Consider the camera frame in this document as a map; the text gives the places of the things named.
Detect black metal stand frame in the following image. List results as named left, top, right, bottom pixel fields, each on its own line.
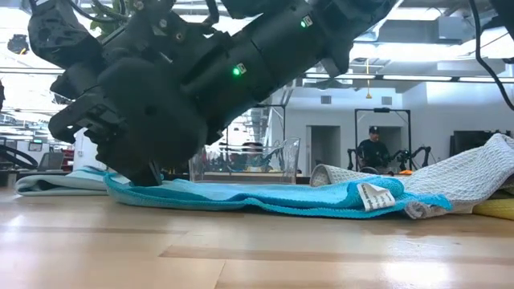
left=353, top=107, right=413, bottom=169

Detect light blue teal-edged towel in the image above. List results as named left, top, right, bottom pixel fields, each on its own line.
left=14, top=165, right=134, bottom=197

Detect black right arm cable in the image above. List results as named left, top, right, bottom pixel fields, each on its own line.
left=467, top=0, right=514, bottom=112

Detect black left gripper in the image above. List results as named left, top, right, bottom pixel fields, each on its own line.
left=27, top=0, right=104, bottom=70

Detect black cabinet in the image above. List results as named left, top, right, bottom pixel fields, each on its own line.
left=449, top=129, right=512, bottom=158

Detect black ceiling-mounted device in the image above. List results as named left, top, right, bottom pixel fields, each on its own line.
left=6, top=34, right=31, bottom=55

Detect turquoise terry towel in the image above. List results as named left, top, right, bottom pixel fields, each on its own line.
left=104, top=175, right=454, bottom=220

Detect grey waffle-weave towel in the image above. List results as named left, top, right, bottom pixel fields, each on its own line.
left=310, top=132, right=514, bottom=220

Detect black background robot arms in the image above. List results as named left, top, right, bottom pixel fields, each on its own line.
left=347, top=146, right=433, bottom=174

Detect yellow towel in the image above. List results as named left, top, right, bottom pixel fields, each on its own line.
left=472, top=197, right=514, bottom=222

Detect clear plastic bin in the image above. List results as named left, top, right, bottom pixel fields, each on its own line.
left=188, top=137, right=302, bottom=185

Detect long ceiling light strip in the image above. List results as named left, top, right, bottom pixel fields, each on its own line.
left=304, top=73, right=514, bottom=84

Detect person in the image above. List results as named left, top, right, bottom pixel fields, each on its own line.
left=356, top=125, right=393, bottom=174
left=230, top=140, right=275, bottom=173

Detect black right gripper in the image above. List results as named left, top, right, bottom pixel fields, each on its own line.
left=49, top=57, right=210, bottom=188

